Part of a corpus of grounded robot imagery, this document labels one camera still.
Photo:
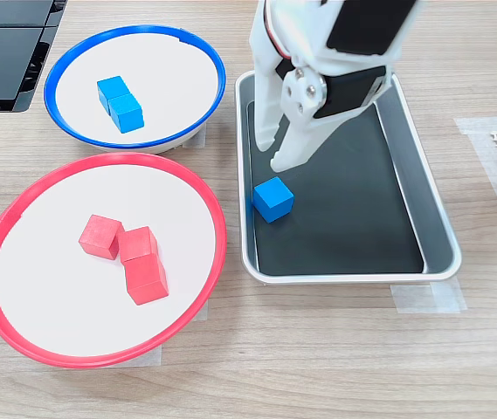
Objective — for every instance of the black tray liner mat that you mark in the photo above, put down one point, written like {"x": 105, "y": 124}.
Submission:
{"x": 353, "y": 209}

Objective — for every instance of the clear tape piece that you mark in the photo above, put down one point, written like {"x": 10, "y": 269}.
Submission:
{"x": 427, "y": 299}
{"x": 203, "y": 312}
{"x": 200, "y": 135}
{"x": 154, "y": 355}

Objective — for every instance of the silver metal tray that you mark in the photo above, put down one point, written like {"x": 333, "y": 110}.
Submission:
{"x": 423, "y": 174}

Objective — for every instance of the red wooden cube block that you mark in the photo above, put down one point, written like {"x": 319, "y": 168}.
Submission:
{"x": 147, "y": 279}
{"x": 136, "y": 242}
{"x": 99, "y": 235}

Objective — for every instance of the blue rimmed white dish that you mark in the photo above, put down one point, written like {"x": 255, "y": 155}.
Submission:
{"x": 174, "y": 83}

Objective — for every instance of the red rimmed white dish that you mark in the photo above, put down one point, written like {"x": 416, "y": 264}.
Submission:
{"x": 56, "y": 283}

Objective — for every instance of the blue wooden cube block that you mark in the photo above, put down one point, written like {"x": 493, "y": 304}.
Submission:
{"x": 126, "y": 114}
{"x": 110, "y": 86}
{"x": 273, "y": 198}

